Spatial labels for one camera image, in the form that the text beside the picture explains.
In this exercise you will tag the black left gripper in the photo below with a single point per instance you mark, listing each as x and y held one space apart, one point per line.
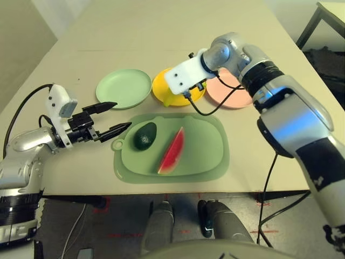
81 124

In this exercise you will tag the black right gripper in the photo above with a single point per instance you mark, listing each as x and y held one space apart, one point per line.
191 55

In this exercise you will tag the dark green avocado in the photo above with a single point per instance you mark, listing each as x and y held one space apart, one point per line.
145 136

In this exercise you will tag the yellow banana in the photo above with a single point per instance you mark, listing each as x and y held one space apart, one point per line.
167 102

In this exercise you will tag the red watermelon slice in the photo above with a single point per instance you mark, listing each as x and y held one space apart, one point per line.
173 153

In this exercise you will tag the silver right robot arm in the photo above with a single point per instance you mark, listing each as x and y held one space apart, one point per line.
283 108

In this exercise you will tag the green plastic plate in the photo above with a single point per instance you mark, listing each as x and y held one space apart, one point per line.
124 86

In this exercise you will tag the yellow plastic plate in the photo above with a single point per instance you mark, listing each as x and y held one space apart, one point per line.
159 86

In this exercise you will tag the pink plastic plate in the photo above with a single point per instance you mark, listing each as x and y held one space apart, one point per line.
215 94

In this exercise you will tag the green cutting board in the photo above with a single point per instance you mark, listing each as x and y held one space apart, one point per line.
199 151

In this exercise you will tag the grey left robot leg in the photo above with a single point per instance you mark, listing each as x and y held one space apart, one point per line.
159 226

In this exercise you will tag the grey robot leg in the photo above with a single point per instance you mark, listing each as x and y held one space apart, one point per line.
226 224
159 226

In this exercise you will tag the black-framed side table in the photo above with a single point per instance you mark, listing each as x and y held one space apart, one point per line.
308 26

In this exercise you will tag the grey floor box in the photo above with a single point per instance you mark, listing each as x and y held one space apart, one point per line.
85 254

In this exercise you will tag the dark floor rug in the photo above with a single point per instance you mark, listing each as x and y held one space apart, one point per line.
328 64

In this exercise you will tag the grey right robot leg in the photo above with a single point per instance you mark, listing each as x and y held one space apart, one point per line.
226 224

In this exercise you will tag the pale grey robot torso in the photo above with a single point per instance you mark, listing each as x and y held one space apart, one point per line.
215 251

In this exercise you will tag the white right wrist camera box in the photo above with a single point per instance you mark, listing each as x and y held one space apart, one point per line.
186 74

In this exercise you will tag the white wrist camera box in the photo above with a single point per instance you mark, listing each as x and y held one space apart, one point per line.
55 99
186 74

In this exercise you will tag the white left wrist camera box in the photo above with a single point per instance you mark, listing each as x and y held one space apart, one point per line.
55 99

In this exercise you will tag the black table frame bar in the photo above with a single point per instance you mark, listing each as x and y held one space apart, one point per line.
283 195

